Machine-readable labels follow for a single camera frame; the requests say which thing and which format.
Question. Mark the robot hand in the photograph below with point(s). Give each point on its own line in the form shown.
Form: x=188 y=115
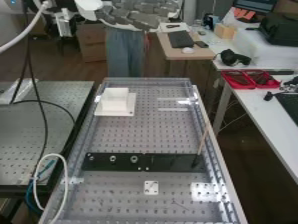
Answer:
x=133 y=13

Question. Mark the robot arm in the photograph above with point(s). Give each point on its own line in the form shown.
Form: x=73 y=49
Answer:
x=25 y=29

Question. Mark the silver bearing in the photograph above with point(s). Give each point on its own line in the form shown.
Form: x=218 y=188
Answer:
x=133 y=159

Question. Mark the person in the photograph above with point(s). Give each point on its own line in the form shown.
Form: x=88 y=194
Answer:
x=125 y=50

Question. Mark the cardboard box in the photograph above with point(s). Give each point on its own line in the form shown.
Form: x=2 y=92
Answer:
x=92 y=43

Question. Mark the black keyboard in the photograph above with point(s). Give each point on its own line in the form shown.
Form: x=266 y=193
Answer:
x=181 y=39

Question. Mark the white mouse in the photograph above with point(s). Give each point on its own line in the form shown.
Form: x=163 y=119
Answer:
x=188 y=50

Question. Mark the brown wooden desk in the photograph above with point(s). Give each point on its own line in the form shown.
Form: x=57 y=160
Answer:
x=186 y=63

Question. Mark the small wooden box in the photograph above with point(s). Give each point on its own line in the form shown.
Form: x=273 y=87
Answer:
x=224 y=31

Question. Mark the small white box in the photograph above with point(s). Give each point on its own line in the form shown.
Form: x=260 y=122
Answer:
x=116 y=100

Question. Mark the black bundled object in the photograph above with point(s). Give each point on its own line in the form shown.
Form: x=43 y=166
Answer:
x=234 y=57

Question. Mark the red tray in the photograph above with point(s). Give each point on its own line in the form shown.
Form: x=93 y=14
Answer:
x=264 y=78
x=238 y=79

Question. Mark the white desk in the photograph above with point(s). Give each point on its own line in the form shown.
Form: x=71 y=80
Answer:
x=266 y=55
x=266 y=113

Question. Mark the black bag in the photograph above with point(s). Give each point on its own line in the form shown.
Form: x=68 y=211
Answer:
x=280 y=30

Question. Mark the clear box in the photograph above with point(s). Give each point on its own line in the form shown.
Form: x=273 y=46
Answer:
x=147 y=133

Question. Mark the thin stick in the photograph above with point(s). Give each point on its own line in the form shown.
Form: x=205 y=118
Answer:
x=204 y=136

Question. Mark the silver threaded nut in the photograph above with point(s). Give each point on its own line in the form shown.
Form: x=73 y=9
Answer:
x=113 y=159

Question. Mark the black plate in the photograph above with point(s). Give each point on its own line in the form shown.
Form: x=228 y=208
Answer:
x=177 y=163

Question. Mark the small white square plate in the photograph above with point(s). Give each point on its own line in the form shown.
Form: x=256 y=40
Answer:
x=151 y=187

